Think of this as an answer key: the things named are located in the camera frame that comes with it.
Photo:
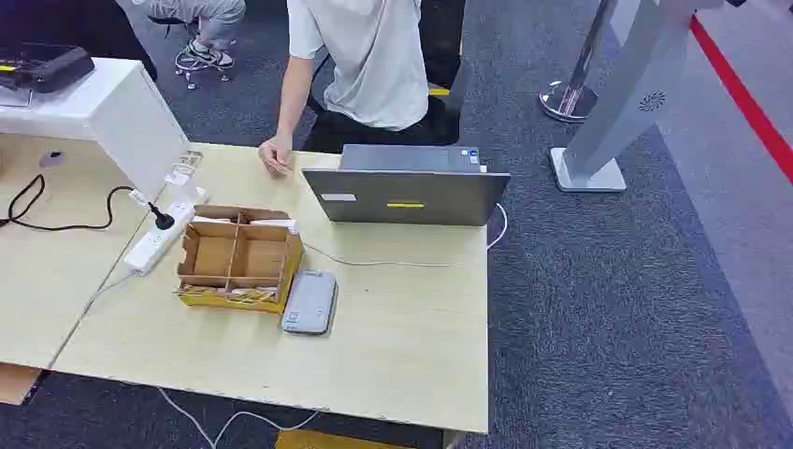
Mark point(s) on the person's hand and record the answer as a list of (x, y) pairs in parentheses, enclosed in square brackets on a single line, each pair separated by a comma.
[(276, 155)]

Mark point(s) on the yellow box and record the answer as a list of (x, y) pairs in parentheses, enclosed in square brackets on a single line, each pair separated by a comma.
[(322, 440)]

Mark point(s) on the black case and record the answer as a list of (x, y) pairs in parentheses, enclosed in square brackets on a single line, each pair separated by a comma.
[(43, 67)]

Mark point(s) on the seated person's legs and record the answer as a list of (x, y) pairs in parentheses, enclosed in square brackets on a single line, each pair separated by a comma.
[(201, 31)]

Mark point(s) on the clear plastic wrapper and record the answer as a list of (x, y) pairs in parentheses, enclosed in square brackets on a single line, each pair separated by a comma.
[(183, 167)]

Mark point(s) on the silver kiosk stand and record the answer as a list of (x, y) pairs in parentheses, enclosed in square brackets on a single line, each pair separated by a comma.
[(626, 93)]

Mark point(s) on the grey laptop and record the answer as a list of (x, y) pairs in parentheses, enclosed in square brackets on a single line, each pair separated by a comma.
[(406, 192)]

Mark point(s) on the small grey desk grommet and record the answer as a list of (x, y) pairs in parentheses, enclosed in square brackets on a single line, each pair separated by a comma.
[(51, 158)]

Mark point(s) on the red floor tape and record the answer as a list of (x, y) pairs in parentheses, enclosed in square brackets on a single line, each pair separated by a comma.
[(743, 93)]

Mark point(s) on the white cards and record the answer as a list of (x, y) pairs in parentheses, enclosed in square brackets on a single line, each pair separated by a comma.
[(272, 223)]

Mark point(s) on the white cabinet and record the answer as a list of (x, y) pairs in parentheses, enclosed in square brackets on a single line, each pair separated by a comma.
[(105, 118)]

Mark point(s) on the white power strip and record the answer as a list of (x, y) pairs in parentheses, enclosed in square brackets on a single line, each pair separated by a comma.
[(158, 238)]

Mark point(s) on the grey card reader device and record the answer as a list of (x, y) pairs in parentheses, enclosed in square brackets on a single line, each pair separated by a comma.
[(310, 302)]

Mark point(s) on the wooden card box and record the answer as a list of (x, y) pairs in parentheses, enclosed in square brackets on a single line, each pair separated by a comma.
[(238, 260)]

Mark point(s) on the person in white shirt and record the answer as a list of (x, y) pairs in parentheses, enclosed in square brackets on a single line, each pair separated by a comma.
[(365, 56)]

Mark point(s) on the black office chair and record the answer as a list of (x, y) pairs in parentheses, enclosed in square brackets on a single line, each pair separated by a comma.
[(198, 68)]

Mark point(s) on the chrome stanchion post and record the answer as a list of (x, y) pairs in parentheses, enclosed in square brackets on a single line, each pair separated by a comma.
[(573, 87)]

